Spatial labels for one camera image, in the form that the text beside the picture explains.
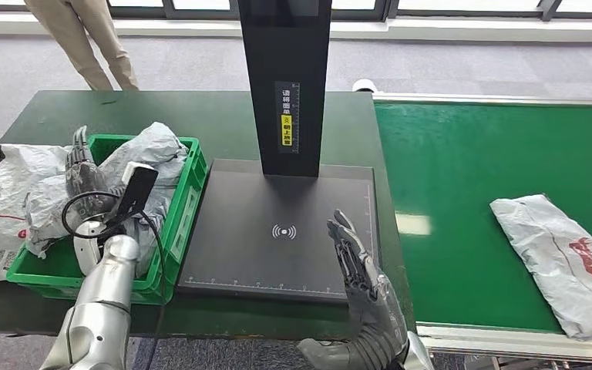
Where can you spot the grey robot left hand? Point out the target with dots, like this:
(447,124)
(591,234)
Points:
(89,184)

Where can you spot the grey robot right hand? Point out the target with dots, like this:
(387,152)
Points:
(372,316)

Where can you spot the grey plastic parcel bag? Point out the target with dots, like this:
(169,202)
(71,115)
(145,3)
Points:
(148,250)
(153,148)
(556,255)

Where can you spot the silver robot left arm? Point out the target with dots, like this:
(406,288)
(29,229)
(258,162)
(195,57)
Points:
(102,306)

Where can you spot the black inbound scanning machine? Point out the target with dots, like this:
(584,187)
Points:
(275,255)

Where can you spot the green conveyor belt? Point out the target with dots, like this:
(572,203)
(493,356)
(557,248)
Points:
(454,163)

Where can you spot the white conveyor roller end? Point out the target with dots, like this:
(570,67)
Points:
(364,85)

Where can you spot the large white printed sack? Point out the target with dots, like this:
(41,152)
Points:
(0,194)

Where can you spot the green plastic crate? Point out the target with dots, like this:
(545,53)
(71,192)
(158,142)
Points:
(183,214)

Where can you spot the dark green table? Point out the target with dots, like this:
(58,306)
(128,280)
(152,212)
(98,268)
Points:
(173,112)

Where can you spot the person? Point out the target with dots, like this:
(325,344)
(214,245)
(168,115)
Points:
(81,41)

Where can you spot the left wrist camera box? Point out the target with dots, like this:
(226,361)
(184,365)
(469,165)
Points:
(137,191)

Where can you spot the silver conveyor frame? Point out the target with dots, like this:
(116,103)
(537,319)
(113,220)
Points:
(480,98)

